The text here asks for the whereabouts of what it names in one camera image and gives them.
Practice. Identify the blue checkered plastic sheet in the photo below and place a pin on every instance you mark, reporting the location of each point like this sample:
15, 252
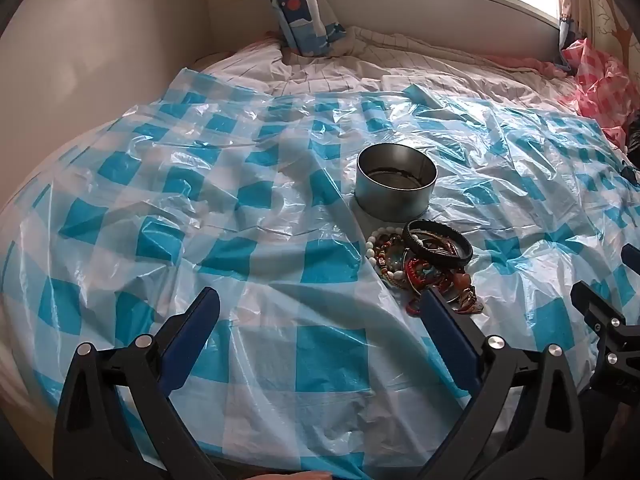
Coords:
300, 270

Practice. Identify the pink blanket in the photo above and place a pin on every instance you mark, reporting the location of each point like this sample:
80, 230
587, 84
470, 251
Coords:
530, 65

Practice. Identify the pink checkered plastic sheet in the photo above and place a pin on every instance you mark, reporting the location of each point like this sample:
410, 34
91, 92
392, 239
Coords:
600, 80

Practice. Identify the striped bed sheet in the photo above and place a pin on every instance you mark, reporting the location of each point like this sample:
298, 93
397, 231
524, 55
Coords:
350, 70

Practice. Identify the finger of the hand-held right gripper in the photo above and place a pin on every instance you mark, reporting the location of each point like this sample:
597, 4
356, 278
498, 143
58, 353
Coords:
600, 310
632, 259

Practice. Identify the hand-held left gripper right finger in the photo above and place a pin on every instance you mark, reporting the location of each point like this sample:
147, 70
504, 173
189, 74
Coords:
445, 332

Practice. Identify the blue patterned pillow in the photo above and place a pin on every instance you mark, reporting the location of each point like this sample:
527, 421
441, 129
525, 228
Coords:
300, 10

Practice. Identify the round metal tin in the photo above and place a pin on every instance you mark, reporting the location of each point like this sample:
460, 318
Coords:
395, 200

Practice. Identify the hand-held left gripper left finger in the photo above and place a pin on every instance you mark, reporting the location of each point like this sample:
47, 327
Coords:
197, 322

